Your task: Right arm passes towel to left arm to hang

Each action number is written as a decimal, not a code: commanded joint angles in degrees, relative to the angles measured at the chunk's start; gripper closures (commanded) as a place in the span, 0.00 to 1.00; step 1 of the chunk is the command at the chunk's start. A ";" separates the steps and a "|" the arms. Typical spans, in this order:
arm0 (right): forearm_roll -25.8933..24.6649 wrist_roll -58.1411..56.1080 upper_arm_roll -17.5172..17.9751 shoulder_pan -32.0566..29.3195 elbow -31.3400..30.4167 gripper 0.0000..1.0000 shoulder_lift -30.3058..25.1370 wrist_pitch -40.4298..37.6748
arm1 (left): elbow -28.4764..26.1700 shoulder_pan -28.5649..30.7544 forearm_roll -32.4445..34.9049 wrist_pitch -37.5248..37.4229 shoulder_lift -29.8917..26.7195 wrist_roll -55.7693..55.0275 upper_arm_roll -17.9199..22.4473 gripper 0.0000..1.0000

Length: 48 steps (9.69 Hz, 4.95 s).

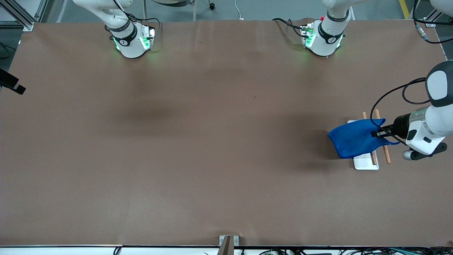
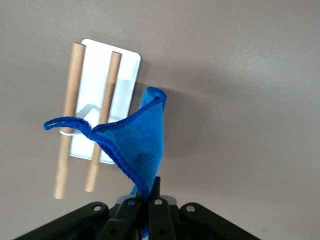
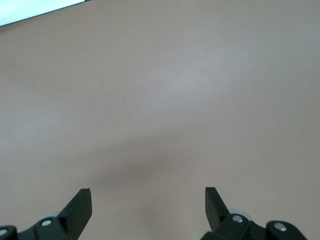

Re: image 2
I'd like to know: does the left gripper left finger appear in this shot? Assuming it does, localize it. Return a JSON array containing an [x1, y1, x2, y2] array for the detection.
[[14, 196, 142, 240]]

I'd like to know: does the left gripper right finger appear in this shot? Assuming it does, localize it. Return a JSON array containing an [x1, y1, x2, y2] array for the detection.
[[147, 176, 261, 240]]

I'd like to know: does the blue microfibre towel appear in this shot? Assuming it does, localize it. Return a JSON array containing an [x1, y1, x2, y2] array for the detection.
[[43, 86, 168, 240]]

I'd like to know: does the white rack with wooden rods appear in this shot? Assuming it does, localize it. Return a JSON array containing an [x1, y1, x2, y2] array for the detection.
[[53, 38, 142, 200]]

